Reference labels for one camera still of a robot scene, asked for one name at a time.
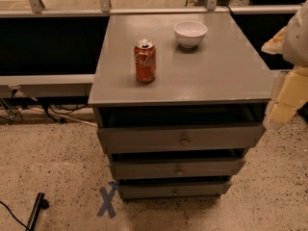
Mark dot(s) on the grey top drawer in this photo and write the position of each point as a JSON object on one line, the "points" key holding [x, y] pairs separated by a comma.
{"points": [[185, 138]]}

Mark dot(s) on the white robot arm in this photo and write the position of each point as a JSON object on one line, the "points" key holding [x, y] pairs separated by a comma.
{"points": [[295, 47]]}

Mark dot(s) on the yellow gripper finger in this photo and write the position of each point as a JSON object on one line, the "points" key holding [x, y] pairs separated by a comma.
{"points": [[275, 44]]}

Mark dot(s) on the grey wooden drawer cabinet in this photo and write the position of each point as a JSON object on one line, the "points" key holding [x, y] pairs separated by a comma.
{"points": [[223, 81]]}

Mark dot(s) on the black power strip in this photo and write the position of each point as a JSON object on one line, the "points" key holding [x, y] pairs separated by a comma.
{"points": [[41, 203]]}

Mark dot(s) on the blue tape cross mark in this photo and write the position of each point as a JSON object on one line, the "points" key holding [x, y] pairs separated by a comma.
{"points": [[107, 206]]}

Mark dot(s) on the grey drawer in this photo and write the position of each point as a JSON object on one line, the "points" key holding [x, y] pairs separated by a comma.
{"points": [[173, 190], [175, 169], [185, 138]]}

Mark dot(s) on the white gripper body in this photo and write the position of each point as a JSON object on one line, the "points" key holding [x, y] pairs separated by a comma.
{"points": [[296, 40]]}

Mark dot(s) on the white ceramic bowl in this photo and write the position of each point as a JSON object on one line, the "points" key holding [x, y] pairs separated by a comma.
{"points": [[189, 33]]}

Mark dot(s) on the red cola can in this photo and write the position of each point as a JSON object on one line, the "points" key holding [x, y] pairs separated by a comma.
{"points": [[145, 61]]}

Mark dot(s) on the grey bottom drawer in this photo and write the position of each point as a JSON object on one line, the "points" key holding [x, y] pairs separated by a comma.
{"points": [[173, 190]]}

